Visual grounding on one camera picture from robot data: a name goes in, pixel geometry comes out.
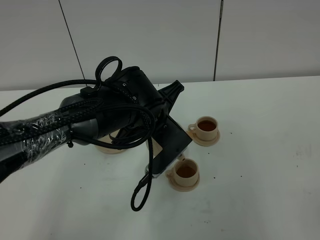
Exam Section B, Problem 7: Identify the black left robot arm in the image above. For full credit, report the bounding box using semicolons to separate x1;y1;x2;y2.
0;66;192;180

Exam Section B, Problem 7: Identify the beige far teacup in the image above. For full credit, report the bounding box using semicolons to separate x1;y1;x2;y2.
188;116;218;142

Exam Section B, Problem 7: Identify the beige near cup saucer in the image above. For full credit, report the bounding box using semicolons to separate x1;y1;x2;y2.
167;176;200;192

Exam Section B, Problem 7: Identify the beige teacup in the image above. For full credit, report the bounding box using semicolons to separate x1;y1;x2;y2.
165;158;200;187
188;116;218;142

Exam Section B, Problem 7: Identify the beige cup saucer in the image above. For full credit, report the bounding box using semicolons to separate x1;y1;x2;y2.
167;176;200;192
191;131;221;147

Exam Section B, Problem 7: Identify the black braided cable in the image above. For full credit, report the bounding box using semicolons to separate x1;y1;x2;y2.
0;56;161;212

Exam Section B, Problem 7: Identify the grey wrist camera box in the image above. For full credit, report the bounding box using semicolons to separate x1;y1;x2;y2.
144;152;185;179

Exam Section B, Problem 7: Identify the beige ceramic teapot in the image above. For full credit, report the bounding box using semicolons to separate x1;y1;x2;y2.
145;139;186;161

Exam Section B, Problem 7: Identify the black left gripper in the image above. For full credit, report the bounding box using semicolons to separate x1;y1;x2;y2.
151;80;192;175

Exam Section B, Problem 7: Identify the beige teapot saucer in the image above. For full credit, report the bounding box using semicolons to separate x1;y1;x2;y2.
95;135;126;155

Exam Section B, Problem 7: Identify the beige near teacup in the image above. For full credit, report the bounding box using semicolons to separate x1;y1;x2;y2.
165;158;200;187

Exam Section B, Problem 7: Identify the beige far cup saucer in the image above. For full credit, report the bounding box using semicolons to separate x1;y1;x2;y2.
191;131;221;147

